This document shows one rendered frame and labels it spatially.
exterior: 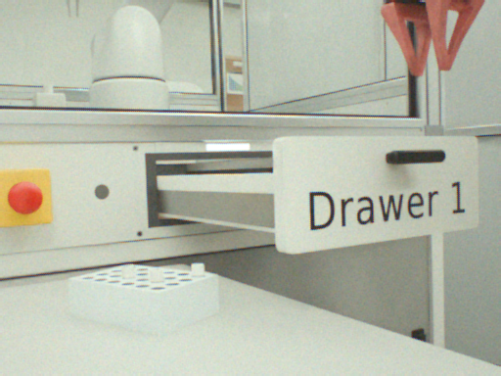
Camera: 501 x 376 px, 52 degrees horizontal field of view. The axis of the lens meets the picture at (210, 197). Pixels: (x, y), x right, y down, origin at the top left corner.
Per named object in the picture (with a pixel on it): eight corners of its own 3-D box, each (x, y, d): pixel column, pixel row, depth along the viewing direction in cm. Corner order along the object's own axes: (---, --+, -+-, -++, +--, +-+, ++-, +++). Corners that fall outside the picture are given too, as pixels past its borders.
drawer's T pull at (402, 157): (446, 162, 52) (446, 149, 52) (396, 164, 49) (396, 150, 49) (418, 164, 56) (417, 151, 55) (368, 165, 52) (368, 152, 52)
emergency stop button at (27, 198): (44, 213, 62) (42, 180, 62) (10, 215, 60) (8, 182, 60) (39, 211, 65) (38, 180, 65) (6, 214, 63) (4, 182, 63)
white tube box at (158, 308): (219, 312, 50) (218, 274, 50) (161, 337, 43) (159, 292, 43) (131, 297, 57) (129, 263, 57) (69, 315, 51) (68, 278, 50)
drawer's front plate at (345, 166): (478, 227, 61) (478, 135, 61) (286, 255, 47) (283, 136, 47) (466, 226, 63) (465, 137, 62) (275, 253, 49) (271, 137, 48)
